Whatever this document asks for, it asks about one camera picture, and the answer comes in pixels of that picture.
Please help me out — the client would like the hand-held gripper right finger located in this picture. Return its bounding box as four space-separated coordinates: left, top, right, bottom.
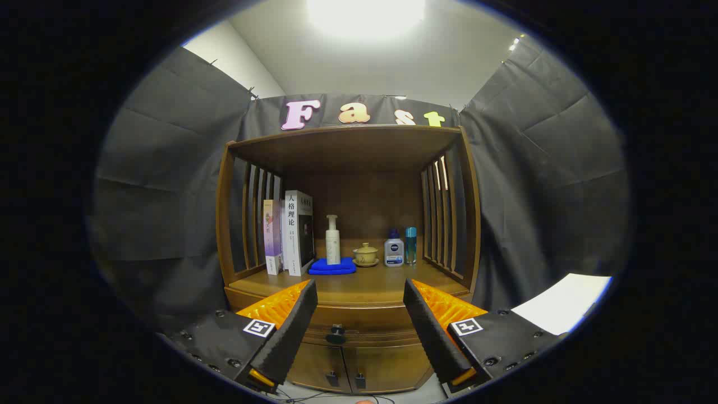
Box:
403 278 564 396

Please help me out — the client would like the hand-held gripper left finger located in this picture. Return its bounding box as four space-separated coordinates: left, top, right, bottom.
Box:
160 279 319 393

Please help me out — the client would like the brown wooden countertop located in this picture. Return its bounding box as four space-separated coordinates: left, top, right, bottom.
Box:
245 259 471 306

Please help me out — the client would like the brown wooden cabinet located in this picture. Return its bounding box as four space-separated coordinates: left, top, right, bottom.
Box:
216 125 482 393

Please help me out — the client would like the blue folded cloth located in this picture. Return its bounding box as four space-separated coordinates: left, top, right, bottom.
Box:
309 257 357 276

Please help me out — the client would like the white blue-capped lotion bottle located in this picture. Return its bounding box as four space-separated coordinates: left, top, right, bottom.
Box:
384 228 404 267

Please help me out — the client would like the white and black book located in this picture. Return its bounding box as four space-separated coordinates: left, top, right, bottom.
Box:
283 190 316 277

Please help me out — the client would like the white pump bottle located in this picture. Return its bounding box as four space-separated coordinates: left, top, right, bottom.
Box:
326 214 341 265

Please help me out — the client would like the purple book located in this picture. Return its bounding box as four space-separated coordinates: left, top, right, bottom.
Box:
264 199 284 276

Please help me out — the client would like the yellow lidded teacup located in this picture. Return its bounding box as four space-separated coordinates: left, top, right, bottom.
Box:
352 242 380 268

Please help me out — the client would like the white grey box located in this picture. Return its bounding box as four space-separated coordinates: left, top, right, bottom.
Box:
512 273 612 336

